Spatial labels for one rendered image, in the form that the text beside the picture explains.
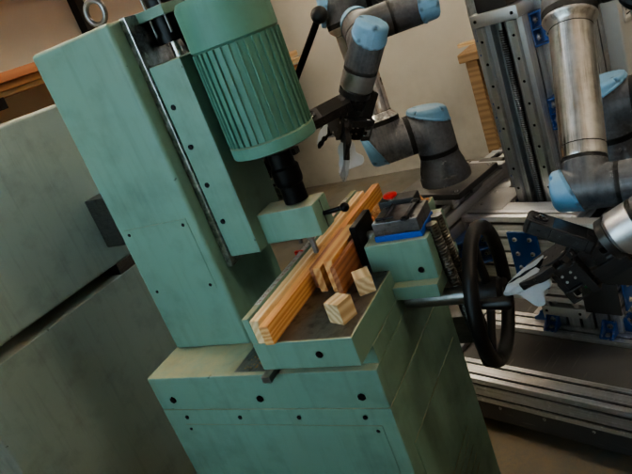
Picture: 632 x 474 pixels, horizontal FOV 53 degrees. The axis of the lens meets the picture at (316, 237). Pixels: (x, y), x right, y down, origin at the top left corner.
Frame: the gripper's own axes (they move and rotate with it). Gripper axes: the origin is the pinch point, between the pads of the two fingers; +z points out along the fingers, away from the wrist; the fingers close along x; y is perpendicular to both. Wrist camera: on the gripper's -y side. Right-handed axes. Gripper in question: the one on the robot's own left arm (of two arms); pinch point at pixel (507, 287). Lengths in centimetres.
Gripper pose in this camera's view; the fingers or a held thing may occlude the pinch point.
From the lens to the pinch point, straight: 115.7
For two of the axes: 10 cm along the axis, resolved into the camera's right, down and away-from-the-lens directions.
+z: -5.8, 5.3, 6.2
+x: 4.3, -4.5, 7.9
